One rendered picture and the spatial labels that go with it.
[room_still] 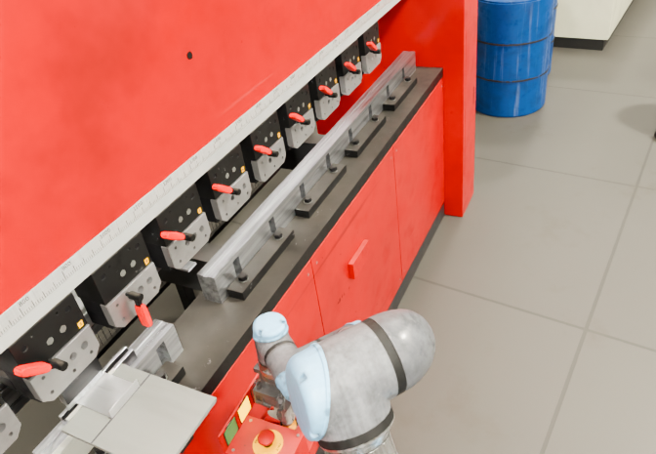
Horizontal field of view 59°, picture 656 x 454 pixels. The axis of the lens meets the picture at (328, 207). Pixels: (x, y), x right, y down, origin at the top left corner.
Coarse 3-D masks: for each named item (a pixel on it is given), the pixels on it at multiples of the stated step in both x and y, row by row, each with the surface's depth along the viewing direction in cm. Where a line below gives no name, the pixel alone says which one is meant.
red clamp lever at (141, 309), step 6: (126, 294) 123; (132, 294) 122; (138, 294) 122; (138, 300) 122; (138, 306) 124; (144, 306) 124; (138, 312) 125; (144, 312) 125; (144, 318) 125; (150, 318) 127; (144, 324) 126; (150, 324) 127
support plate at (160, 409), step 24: (144, 384) 124; (168, 384) 123; (144, 408) 118; (168, 408) 118; (192, 408) 117; (72, 432) 116; (96, 432) 115; (120, 432) 115; (144, 432) 114; (168, 432) 113; (192, 432) 113
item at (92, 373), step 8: (96, 360) 124; (88, 368) 122; (96, 368) 124; (80, 376) 120; (88, 376) 122; (96, 376) 125; (72, 384) 119; (80, 384) 121; (88, 384) 124; (64, 392) 117; (72, 392) 119; (80, 392) 122; (64, 400) 118; (72, 400) 121
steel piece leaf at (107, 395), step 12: (96, 384) 125; (108, 384) 125; (120, 384) 124; (132, 384) 121; (84, 396) 123; (96, 396) 122; (108, 396) 122; (120, 396) 122; (96, 408) 120; (108, 408) 119; (120, 408) 119
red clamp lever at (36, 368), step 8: (48, 360) 108; (56, 360) 107; (16, 368) 100; (24, 368) 100; (32, 368) 101; (40, 368) 102; (48, 368) 104; (56, 368) 107; (64, 368) 107; (24, 376) 100
